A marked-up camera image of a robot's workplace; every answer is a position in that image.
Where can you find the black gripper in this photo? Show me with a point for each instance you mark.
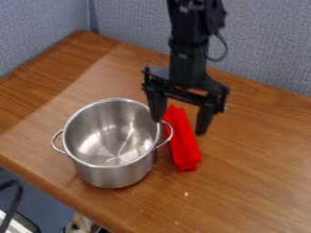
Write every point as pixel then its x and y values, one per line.
pixel 185 81

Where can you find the red ridged block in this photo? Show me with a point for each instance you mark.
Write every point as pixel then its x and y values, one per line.
pixel 185 151

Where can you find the stainless steel pot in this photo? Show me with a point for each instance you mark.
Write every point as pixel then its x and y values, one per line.
pixel 111 138

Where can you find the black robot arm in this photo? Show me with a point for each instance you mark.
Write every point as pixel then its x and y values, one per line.
pixel 197 19

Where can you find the white object under table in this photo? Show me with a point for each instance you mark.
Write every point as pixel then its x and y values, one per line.
pixel 81 224

